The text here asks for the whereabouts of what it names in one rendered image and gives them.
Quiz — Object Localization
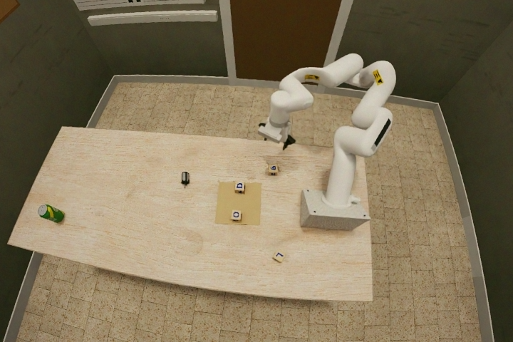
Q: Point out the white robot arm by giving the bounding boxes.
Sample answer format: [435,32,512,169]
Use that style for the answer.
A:
[258,53,396,209]

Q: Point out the tan cardboard mat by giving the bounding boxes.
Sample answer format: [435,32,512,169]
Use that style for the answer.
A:
[215,182,261,225]

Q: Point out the green drink can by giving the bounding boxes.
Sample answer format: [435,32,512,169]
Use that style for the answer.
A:
[37,204,64,223]

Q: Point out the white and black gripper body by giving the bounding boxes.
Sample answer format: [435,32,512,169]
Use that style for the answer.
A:
[266,117,291,143]

